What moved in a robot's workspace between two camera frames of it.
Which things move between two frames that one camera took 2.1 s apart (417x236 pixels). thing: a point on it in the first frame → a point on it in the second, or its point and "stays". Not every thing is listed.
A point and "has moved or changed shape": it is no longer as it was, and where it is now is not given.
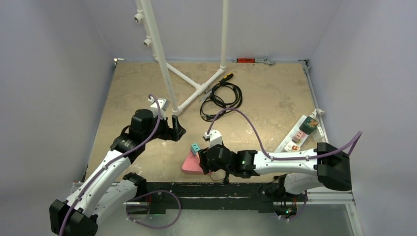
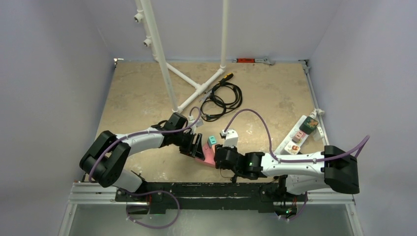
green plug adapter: (309, 125) stays
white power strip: (288, 138) stays
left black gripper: (171, 133) → (198, 152)
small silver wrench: (205, 96) stays
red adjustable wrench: (264, 60) stays
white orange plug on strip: (291, 146) stays
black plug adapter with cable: (227, 169) → (234, 178)
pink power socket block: (192, 163) has moved or changed shape
